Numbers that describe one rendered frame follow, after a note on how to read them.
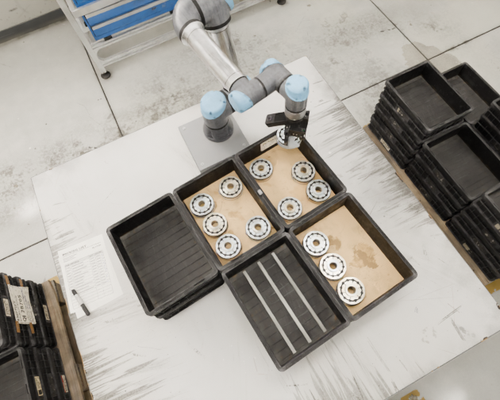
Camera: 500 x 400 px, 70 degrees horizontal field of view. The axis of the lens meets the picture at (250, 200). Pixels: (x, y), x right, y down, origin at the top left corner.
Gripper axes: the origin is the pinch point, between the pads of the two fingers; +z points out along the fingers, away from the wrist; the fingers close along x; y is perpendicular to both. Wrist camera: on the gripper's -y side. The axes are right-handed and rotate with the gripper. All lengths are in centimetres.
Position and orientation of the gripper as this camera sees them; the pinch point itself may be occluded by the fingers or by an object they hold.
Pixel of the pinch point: (286, 141)
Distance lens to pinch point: 146.8
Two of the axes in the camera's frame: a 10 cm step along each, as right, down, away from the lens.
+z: 0.6, 3.8, 9.2
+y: 9.7, 1.9, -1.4
